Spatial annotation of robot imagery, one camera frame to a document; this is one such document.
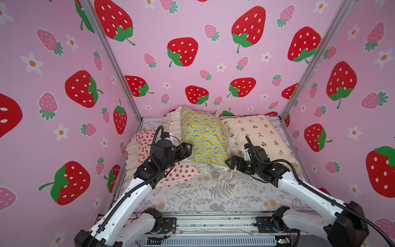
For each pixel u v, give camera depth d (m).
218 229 0.73
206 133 0.84
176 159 0.65
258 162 0.59
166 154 0.56
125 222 0.43
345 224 0.39
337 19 0.72
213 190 0.86
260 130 0.99
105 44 0.80
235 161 0.71
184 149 0.65
